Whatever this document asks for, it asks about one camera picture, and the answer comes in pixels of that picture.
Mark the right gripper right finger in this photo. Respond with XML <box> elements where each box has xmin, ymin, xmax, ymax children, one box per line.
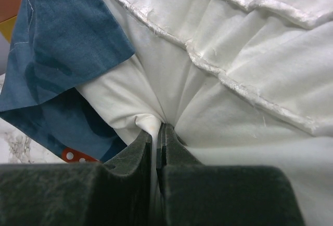
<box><xmin>156</xmin><ymin>124</ymin><xmax>304</xmax><ymax>225</ymax></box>

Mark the white pillow with red logo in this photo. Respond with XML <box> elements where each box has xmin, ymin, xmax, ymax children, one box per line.
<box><xmin>78</xmin><ymin>0</ymin><xmax>332</xmax><ymax>225</ymax></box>

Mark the blue lettered pillowcase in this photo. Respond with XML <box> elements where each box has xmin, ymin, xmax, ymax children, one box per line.
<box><xmin>1</xmin><ymin>0</ymin><xmax>135</xmax><ymax>162</ymax></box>

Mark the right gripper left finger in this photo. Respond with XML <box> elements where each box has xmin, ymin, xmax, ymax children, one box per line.
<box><xmin>1</xmin><ymin>131</ymin><xmax>152</xmax><ymax>225</ymax></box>

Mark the cream cylinder with orange lid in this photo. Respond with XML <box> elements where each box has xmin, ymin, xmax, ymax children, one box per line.
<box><xmin>1</xmin><ymin>0</ymin><xmax>21</xmax><ymax>42</ymax></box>

